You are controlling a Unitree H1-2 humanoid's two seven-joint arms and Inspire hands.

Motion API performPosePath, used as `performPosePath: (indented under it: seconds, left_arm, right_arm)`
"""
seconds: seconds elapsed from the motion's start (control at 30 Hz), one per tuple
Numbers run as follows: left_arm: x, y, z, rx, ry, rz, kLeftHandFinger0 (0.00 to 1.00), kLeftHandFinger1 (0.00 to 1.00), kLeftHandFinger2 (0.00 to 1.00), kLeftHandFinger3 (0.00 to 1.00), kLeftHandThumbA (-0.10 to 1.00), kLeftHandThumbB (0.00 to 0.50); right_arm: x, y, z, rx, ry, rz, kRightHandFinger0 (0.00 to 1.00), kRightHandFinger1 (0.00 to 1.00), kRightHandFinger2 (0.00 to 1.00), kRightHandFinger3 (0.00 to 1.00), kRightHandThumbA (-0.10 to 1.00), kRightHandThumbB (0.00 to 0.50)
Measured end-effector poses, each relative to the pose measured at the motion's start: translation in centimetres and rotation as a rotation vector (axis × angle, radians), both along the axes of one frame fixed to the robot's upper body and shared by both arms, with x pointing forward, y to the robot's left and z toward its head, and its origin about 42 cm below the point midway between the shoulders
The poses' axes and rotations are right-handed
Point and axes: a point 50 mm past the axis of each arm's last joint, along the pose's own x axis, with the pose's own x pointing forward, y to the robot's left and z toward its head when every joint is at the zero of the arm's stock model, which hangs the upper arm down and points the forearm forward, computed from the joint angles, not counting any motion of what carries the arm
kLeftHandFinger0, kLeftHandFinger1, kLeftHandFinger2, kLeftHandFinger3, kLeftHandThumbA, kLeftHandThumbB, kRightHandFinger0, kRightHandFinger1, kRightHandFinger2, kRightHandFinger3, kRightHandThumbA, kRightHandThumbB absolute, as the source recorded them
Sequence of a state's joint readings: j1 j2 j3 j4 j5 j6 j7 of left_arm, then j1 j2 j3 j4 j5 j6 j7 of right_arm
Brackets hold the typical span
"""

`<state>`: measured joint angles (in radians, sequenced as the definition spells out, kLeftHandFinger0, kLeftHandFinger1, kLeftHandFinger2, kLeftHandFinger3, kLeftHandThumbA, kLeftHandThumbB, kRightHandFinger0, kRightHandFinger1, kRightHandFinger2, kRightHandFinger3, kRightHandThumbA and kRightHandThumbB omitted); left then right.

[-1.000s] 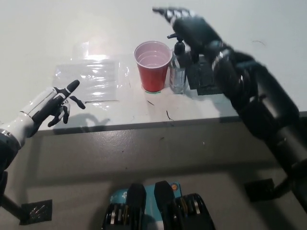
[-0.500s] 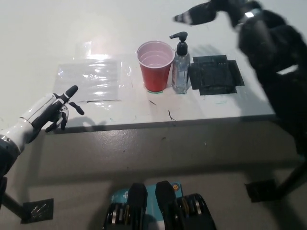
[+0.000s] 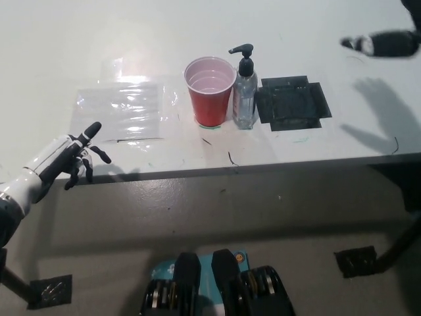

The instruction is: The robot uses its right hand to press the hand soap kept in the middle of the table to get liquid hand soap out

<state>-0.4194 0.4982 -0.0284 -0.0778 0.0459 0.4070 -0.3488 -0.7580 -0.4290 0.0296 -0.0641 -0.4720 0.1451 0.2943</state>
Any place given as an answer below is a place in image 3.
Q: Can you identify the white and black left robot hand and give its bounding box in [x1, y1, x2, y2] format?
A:
[21, 121, 112, 191]

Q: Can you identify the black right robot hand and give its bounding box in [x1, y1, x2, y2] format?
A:
[340, 29, 418, 59]

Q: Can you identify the clear soap bottle black pump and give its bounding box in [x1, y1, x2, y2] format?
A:
[228, 43, 258, 130]

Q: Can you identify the black and teal robot body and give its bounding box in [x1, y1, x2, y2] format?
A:
[139, 250, 295, 316]

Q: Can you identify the clear plastic sheet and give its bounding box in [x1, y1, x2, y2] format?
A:
[70, 82, 164, 143]

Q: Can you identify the black tape square patch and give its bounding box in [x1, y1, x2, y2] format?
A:
[255, 75, 332, 132]

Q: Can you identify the thin black table leg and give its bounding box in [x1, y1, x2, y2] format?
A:
[0, 263, 37, 302]

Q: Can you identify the red plastic cup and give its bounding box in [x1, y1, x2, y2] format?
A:
[184, 56, 237, 128]

